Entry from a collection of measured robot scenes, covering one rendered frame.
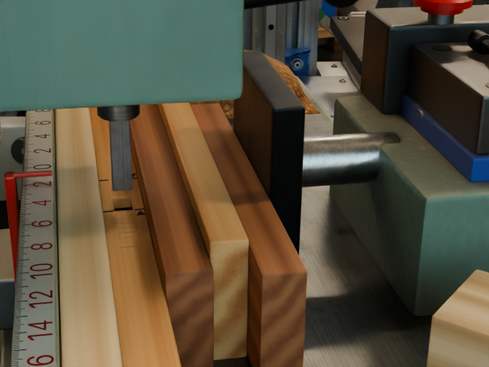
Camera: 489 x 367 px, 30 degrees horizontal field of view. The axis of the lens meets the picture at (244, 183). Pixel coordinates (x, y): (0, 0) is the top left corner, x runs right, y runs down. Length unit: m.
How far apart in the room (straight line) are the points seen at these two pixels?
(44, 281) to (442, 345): 0.15
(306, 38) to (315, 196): 0.81
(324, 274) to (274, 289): 0.11
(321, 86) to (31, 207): 0.93
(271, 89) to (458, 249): 0.11
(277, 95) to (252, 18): 0.84
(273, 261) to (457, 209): 0.09
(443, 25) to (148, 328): 0.24
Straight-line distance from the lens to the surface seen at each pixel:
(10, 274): 0.56
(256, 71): 0.44
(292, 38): 1.35
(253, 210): 0.39
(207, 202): 0.39
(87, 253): 0.37
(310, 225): 0.50
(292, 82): 0.67
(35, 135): 0.47
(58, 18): 0.36
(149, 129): 0.49
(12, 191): 0.42
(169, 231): 0.38
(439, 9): 0.47
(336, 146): 0.44
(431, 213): 0.40
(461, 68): 0.44
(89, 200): 0.41
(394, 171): 0.43
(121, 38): 0.36
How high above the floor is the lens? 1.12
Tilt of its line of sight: 24 degrees down
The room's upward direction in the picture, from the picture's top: 1 degrees clockwise
